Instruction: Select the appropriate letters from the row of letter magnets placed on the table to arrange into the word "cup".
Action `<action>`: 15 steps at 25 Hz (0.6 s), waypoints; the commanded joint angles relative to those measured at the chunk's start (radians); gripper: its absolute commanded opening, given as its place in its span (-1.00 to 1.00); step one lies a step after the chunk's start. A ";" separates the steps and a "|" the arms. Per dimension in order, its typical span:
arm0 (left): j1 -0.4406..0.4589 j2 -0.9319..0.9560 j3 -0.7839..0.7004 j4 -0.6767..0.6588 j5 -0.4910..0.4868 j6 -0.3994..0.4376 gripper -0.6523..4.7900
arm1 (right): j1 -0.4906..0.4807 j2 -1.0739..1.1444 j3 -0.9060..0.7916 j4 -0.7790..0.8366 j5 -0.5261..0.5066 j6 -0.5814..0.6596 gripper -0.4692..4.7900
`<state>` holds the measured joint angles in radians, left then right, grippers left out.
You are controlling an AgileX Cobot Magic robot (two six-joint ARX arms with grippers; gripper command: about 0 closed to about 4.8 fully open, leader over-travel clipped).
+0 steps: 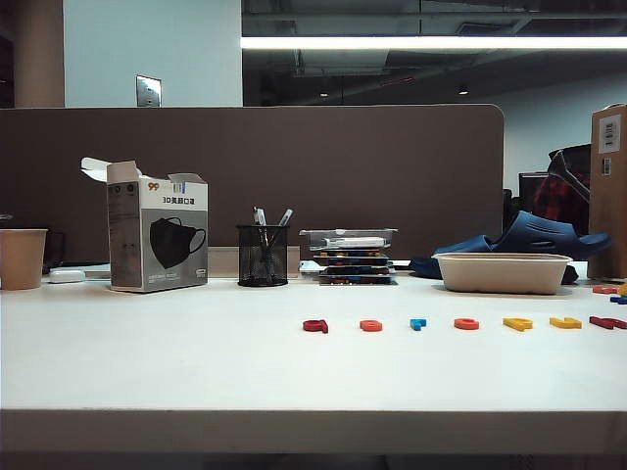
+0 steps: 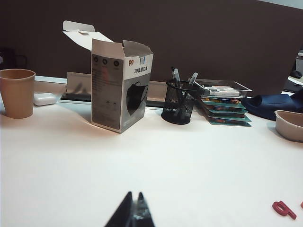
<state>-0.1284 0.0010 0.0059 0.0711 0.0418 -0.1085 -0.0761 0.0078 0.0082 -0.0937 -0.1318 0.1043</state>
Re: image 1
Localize beige pulp food container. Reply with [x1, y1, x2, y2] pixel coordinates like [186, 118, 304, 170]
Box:
[432, 252, 574, 296]

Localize grey face mask box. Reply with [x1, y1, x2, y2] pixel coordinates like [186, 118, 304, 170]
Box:
[80, 156, 210, 294]

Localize black monitor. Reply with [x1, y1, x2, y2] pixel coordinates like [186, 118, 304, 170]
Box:
[518, 171, 553, 217]

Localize brown desk divider panel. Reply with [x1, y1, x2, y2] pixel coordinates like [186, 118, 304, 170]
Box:
[0, 103, 506, 276]

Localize black office chair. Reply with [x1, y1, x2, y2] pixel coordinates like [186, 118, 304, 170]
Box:
[547, 142, 593, 203]

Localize white ceiling light strip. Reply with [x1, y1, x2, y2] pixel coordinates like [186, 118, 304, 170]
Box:
[239, 34, 627, 51]

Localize clear plastic box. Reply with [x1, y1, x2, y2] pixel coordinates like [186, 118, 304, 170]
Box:
[299, 227, 400, 254]

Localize dark red letter magnet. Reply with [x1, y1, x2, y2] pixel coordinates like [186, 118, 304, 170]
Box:
[589, 315, 627, 331]

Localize letter magnet blister pack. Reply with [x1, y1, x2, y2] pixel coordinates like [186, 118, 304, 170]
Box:
[317, 274, 400, 287]
[316, 258, 396, 269]
[317, 265, 398, 278]
[313, 250, 392, 261]

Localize metal wall switch plate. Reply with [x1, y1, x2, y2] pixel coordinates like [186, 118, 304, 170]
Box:
[134, 73, 164, 109]

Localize silver black pen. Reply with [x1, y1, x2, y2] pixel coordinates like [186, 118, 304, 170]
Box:
[251, 206, 271, 249]
[264, 208, 295, 260]

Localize red plaid shirt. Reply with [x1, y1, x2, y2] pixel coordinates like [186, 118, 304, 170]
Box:
[533, 170, 592, 236]

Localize brown paper cup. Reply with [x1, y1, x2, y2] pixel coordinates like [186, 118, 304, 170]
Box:
[0, 227, 49, 292]

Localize brown cardboard box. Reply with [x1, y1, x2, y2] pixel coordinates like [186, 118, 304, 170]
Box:
[587, 103, 627, 282]

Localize black mesh pen holder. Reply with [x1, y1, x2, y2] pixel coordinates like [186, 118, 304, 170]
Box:
[235, 223, 291, 289]

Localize white earbuds case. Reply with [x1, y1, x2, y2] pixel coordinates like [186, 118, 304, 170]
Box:
[48, 267, 88, 285]

